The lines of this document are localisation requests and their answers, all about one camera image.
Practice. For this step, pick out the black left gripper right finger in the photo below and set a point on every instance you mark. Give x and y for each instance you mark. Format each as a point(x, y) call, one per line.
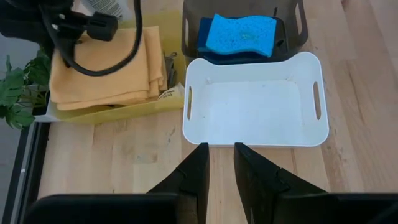
point(295, 205)

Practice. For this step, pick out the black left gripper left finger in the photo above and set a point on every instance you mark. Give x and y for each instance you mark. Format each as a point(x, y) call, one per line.
point(124, 208)

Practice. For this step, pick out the white plastic bottle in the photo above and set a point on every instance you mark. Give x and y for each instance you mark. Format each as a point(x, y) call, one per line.
point(105, 6)

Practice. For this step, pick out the orange cloth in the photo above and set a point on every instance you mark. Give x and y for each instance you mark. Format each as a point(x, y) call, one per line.
point(105, 84)

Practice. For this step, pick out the white paper tag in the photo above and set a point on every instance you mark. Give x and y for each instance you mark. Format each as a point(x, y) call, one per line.
point(172, 92)

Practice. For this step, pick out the dark green cloth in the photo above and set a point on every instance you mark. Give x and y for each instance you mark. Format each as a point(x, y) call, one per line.
point(170, 71)

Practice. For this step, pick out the blue cloth pieces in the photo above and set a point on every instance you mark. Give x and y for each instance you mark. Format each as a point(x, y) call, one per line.
point(242, 35)

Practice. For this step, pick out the blue kitchen sponge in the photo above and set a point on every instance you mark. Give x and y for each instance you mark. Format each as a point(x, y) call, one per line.
point(202, 37)

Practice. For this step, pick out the green plant in white pot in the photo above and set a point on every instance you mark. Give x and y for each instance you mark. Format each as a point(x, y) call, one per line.
point(18, 93)

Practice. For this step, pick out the yellow translucent plastic bin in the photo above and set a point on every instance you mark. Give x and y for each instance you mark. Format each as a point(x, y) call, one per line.
point(124, 113)

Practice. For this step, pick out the white plastic bin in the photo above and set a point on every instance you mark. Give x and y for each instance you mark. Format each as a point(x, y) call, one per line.
point(255, 115)

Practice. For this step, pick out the grey translucent plastic bin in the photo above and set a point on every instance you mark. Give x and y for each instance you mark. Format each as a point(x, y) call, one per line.
point(236, 6)

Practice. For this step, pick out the black aluminium rig frame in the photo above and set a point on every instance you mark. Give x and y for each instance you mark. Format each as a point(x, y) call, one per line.
point(34, 161)

